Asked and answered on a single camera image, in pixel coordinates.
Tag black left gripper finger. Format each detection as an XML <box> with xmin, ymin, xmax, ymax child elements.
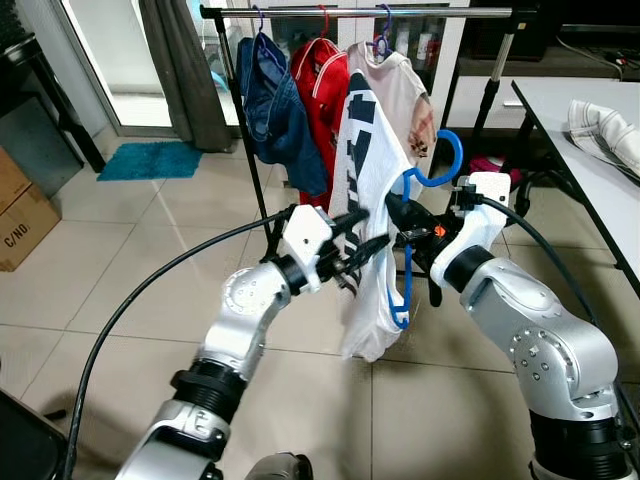
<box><xmin>345</xmin><ymin>233</ymin><xmax>394</xmax><ymax>266</ymax></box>
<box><xmin>328</xmin><ymin>206</ymin><xmax>377</xmax><ymax>239</ymax></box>

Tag white shirt black print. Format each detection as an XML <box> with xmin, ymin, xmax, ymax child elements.
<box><xmin>328</xmin><ymin>70</ymin><xmax>416</xmax><ymax>363</ymax></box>

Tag blue plastic clothes hanger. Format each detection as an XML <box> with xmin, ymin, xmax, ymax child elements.
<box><xmin>388</xmin><ymin>128</ymin><xmax>466</xmax><ymax>331</ymax></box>

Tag purple clothes hanger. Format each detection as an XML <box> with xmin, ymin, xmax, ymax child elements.
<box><xmin>365</xmin><ymin>3</ymin><xmax>396</xmax><ymax>59</ymax></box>
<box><xmin>250</xmin><ymin>5</ymin><xmax>286</xmax><ymax>51</ymax></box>

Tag pink and black bag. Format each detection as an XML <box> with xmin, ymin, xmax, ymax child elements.
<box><xmin>468</xmin><ymin>153</ymin><xmax>531</xmax><ymax>191</ymax></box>

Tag beige t-shirt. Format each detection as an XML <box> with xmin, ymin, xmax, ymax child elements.
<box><xmin>347</xmin><ymin>42</ymin><xmax>439</xmax><ymax>166</ymax></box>

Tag red jacket white stripes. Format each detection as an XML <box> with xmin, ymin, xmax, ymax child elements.
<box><xmin>290</xmin><ymin>37</ymin><xmax>351</xmax><ymax>211</ymax></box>

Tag blue denim garment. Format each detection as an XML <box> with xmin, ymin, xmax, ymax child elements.
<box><xmin>237</xmin><ymin>33</ymin><xmax>329</xmax><ymax>198</ymax></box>

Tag large white work table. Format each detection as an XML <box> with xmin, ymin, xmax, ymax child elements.
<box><xmin>512</xmin><ymin>78</ymin><xmax>640</xmax><ymax>296</ymax></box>

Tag metal clothes rack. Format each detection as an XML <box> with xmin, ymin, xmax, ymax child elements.
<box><xmin>198</xmin><ymin>3</ymin><xmax>546</xmax><ymax>263</ymax></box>

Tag teal floor mat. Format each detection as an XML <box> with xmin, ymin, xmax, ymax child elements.
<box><xmin>97</xmin><ymin>141</ymin><xmax>204</xmax><ymax>182</ymax></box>

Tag grey robot left leg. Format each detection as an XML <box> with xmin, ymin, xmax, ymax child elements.
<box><xmin>243</xmin><ymin>452</ymin><xmax>314</xmax><ymax>480</ymax></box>

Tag grey curtain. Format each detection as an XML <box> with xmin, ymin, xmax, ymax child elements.
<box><xmin>138</xmin><ymin>0</ymin><xmax>234</xmax><ymax>153</ymax></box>

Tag dark TV console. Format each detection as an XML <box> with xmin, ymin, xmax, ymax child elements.
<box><xmin>445</xmin><ymin>0</ymin><xmax>640</xmax><ymax>131</ymax></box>

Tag glass sliding door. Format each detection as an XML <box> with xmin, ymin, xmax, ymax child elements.
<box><xmin>58</xmin><ymin>0</ymin><xmax>179</xmax><ymax>131</ymax></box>

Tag cardboard box printed lettering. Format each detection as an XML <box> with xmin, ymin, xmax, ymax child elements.
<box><xmin>0</xmin><ymin>183</ymin><xmax>63</xmax><ymax>273</ymax></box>

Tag grey storage box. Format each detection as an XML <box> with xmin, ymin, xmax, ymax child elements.
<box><xmin>0</xmin><ymin>95</ymin><xmax>86</xmax><ymax>198</ymax></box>

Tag plain cardboard box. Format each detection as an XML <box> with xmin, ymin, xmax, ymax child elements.
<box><xmin>0</xmin><ymin>148</ymin><xmax>33</xmax><ymax>213</ymax></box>

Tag black side table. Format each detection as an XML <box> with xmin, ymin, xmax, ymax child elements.
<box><xmin>0</xmin><ymin>35</ymin><xmax>108</xmax><ymax>173</ymax></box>

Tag black chair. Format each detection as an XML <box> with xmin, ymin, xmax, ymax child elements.
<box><xmin>0</xmin><ymin>388</ymin><xmax>71</xmax><ymax>480</ymax></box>

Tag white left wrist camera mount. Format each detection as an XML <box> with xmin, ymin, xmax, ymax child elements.
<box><xmin>280</xmin><ymin>203</ymin><xmax>336</xmax><ymax>294</ymax></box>

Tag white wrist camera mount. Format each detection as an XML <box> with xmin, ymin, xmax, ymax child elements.
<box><xmin>280</xmin><ymin>203</ymin><xmax>336</xmax><ymax>294</ymax></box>
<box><xmin>430</xmin><ymin>172</ymin><xmax>513</xmax><ymax>284</ymax></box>

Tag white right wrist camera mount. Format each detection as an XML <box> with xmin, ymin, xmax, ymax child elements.
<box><xmin>430</xmin><ymin>172</ymin><xmax>513</xmax><ymax>284</ymax></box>

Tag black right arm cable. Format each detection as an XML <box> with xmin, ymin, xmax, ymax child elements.
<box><xmin>470</xmin><ymin>195</ymin><xmax>640</xmax><ymax>431</ymax></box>

